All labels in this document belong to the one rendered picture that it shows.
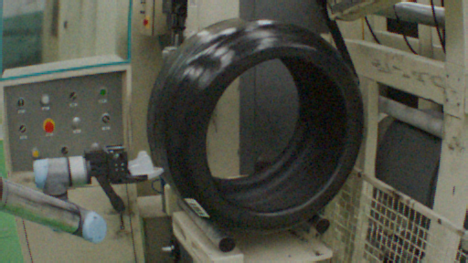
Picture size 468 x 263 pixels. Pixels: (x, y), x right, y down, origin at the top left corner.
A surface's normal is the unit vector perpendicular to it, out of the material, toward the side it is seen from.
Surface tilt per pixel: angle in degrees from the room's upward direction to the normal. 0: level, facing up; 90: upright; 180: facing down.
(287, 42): 79
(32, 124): 90
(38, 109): 90
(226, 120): 90
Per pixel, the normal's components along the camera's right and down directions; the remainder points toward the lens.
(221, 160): 0.37, 0.24
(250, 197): 0.14, -0.65
